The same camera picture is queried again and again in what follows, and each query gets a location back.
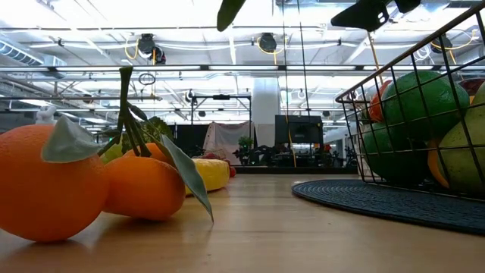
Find white figurine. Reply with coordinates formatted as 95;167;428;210
34;105;58;126

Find small green potted plant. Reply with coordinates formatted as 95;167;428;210
237;136;255;151

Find white building pillar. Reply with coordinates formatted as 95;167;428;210
252;77;281;147

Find yellow orange mango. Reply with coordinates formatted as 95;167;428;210
427;136;452;190

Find black monitor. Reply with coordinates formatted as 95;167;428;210
274;115;325;144

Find dark red apple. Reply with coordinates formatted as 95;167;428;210
458;77;485;96

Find round dark blue placemat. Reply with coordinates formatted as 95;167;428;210
291;178;485;236

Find black wire basket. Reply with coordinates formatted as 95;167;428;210
335;2;485;202

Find red grape bunch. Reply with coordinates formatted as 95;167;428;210
202;150;238;178

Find dark green round fruit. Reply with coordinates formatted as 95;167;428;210
361;123;431;186

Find yellow hanging cable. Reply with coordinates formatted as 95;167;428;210
365;30;391;86

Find black metal frame rig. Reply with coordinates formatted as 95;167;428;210
190;93;253;151

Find small yellow-green fruit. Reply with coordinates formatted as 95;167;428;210
100;143;124;165

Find dark green leafy plant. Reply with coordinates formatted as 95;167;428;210
142;115;176;145

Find green pear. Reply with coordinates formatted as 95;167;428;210
435;81;485;194

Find pale draped cloth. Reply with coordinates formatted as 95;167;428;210
202;121;257;152

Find yellow banana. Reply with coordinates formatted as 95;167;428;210
184;158;230;196

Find ribbed ventilation duct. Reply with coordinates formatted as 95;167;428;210
0;39;46;67

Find green cucumber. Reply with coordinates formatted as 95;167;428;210
216;0;247;33

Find black ceiling cable reel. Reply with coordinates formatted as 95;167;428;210
431;33;452;52
258;32;278;53
137;33;156;56

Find orange cluster with leafy stem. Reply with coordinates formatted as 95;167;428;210
0;66;215;243

